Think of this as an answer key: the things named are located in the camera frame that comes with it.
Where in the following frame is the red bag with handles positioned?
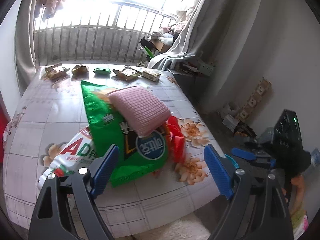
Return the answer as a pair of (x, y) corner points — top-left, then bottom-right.
(0, 107), (10, 164)

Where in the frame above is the person's right hand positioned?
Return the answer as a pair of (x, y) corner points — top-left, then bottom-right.
(280, 174), (306, 217)

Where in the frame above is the green snack packet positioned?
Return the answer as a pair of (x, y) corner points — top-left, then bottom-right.
(93, 68), (111, 75)

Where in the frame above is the left beige curtain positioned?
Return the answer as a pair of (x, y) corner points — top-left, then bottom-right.
(15, 0), (36, 90)

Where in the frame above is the crumpled gold wrapper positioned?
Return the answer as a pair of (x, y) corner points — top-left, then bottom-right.
(72, 64), (88, 76)

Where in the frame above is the red snack bag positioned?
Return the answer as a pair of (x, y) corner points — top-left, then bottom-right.
(165, 116), (185, 163)

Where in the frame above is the grey curtain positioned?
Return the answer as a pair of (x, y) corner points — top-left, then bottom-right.
(148, 0), (237, 70)

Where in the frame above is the white power strip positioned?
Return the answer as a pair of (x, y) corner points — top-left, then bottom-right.
(199, 62), (215, 76)

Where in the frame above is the open gold snack packet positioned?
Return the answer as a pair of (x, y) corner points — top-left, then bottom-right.
(113, 65), (142, 81)

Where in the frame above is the metal balcony railing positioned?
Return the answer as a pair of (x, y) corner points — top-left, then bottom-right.
(33, 1), (177, 66)

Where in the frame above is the floral table cloth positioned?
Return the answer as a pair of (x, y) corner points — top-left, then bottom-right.
(3, 69), (225, 237)

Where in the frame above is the pink knitted pouch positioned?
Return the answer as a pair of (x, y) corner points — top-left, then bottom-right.
(108, 86), (171, 137)

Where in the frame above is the yellow small carton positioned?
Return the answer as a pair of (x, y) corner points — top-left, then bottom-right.
(142, 69), (161, 82)

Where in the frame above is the dark grey cabinet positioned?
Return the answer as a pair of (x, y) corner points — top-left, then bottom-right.
(173, 74), (210, 105)

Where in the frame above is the gold snack packet left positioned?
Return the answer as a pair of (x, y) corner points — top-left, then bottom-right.
(44, 63), (70, 80)

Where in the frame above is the cardboard box with clutter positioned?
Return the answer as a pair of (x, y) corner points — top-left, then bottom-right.
(139, 29), (174, 55)

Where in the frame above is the green chip bag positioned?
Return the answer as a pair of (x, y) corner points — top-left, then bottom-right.
(81, 81), (169, 187)

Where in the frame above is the white AD milk bottle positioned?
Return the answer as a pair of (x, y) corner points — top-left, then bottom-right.
(37, 126), (97, 189)

